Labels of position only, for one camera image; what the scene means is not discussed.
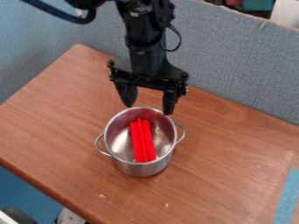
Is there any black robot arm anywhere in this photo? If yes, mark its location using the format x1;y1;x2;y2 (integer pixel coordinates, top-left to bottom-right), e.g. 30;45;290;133
63;0;189;115

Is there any black object bottom left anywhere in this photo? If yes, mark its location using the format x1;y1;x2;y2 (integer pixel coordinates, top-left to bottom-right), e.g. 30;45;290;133
2;206;37;224

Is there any white round object below table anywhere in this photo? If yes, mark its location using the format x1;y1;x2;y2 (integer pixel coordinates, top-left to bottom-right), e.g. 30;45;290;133
54;208;86;224

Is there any black cable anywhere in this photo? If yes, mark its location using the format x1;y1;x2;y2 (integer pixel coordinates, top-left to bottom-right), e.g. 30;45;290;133
18;0;98;25

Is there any blue tape strip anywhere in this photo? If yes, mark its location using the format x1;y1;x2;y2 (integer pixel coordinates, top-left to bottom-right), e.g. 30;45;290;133
273;168;299;224

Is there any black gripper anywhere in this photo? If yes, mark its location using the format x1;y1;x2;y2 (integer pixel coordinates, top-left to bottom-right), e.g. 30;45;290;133
106;38;189;116

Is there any metal pot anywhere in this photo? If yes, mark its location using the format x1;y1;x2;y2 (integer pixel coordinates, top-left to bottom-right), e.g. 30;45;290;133
94;107;185;178

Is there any red block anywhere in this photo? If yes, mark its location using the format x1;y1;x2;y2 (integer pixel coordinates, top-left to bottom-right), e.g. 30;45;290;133
129;117;156;163

